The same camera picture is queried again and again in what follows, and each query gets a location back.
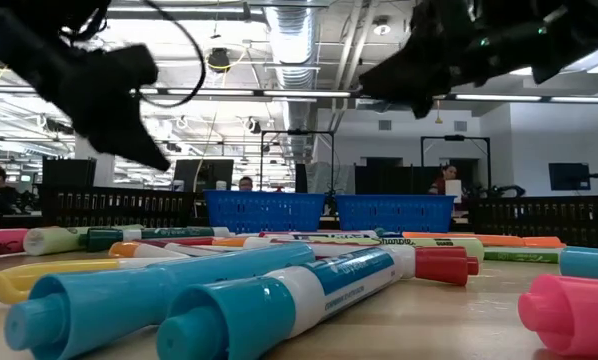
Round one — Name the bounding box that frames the black monitor back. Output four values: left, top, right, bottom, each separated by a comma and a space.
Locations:
42, 157, 98, 189

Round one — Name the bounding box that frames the dark blue Expo marker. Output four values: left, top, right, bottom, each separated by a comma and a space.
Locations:
291, 230, 380, 241

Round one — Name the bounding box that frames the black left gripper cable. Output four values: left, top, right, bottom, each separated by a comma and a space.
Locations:
136, 0, 208, 109

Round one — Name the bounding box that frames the dark green marker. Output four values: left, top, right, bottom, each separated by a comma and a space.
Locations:
81, 226, 232, 253

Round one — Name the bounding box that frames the black computer monitor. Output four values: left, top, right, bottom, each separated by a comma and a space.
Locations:
172, 158, 235, 194

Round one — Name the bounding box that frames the silver ventilation duct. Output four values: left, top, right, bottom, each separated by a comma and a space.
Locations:
262, 0, 328, 161

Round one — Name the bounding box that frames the black ceiling camera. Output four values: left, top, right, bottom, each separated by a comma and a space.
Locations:
207, 47, 232, 74

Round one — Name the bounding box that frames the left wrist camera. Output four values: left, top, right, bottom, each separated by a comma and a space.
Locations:
103, 43, 160, 90

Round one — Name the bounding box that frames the black plastic basket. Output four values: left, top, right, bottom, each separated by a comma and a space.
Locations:
38, 185, 198, 229
467, 194, 598, 250

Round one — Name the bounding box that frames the black partition panel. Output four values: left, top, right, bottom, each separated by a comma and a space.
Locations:
353, 164, 443, 196

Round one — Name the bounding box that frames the black camera rig frame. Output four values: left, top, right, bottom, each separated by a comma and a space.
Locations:
420, 134, 492, 194
259, 129, 336, 195

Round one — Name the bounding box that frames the pink highlighter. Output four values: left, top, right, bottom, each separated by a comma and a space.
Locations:
0, 228, 30, 259
517, 273, 598, 358

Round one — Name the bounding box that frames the thin orange-yellow marker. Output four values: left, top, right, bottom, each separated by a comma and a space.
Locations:
107, 241, 193, 260

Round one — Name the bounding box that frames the orange highlighter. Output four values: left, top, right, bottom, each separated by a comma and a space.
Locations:
402, 230, 566, 250

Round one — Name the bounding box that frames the thin red marker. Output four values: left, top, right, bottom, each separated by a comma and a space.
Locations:
136, 237, 215, 247

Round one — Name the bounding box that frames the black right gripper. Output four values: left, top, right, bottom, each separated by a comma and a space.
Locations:
358, 0, 560, 120

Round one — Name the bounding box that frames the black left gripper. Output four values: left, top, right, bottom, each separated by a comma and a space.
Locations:
31, 49, 173, 172

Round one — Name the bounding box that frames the red Expo marker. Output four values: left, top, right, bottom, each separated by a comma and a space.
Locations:
306, 242, 480, 287

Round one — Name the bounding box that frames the long ceiling light strip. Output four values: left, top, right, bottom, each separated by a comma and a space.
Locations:
453, 93, 598, 105
0, 85, 353, 100

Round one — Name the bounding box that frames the blue plastic basket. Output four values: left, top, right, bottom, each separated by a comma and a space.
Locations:
334, 193, 456, 234
203, 189, 326, 234

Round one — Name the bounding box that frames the thin light green marker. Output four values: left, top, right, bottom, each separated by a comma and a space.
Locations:
482, 247, 563, 265

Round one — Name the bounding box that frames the dark monitor on arm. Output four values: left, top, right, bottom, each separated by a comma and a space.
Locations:
548, 162, 598, 197

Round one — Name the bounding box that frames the blue highlighter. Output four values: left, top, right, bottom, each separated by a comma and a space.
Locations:
3, 242, 316, 360
558, 245, 598, 282

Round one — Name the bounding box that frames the white rectangular board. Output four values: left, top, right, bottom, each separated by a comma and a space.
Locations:
444, 179, 463, 204

